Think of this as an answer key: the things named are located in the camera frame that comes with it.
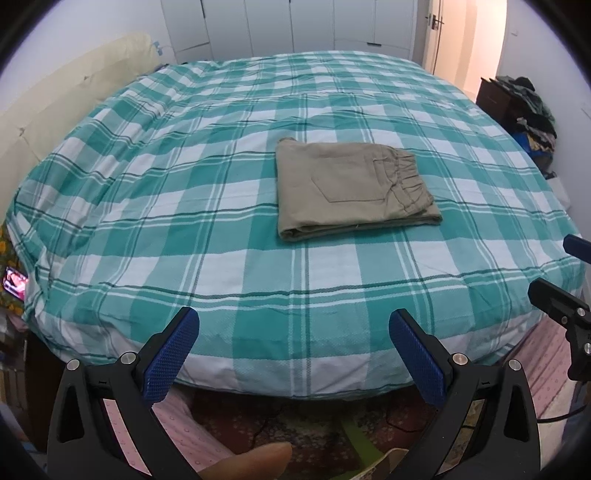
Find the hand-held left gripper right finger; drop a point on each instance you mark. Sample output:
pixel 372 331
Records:
pixel 418 355

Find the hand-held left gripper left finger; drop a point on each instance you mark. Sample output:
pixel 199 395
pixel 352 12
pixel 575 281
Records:
pixel 171 353

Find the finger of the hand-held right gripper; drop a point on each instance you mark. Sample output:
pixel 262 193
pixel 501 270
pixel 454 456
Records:
pixel 579 248
pixel 554 300

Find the beige pants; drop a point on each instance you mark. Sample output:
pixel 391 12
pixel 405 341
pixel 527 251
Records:
pixel 341 194

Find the person's left hand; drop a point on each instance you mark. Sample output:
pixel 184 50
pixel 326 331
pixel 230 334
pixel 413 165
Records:
pixel 251 459

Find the pink dotted bed sheet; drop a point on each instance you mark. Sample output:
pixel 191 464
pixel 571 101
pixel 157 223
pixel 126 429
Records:
pixel 184 429

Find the green slipper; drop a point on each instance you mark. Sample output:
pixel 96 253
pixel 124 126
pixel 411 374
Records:
pixel 362 443

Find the pile of dark clothes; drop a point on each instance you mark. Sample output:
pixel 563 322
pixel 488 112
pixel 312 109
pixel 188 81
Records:
pixel 535 115

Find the glowing phone screen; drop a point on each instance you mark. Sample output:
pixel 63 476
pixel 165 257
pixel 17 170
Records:
pixel 14 284

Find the dark wooden nightstand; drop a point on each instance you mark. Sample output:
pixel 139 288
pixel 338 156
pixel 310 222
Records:
pixel 494 99

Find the green checked blanket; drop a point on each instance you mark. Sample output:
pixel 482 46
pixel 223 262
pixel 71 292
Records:
pixel 207 184

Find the yellow floral cloth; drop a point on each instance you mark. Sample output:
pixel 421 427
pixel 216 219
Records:
pixel 7 244

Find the white room door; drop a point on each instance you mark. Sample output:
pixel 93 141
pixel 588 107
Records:
pixel 427 41

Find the cream padded headboard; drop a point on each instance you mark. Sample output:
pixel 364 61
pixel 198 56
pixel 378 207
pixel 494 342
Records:
pixel 60 106

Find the white wardrobe doors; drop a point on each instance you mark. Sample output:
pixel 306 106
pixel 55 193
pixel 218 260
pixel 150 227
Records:
pixel 277 23

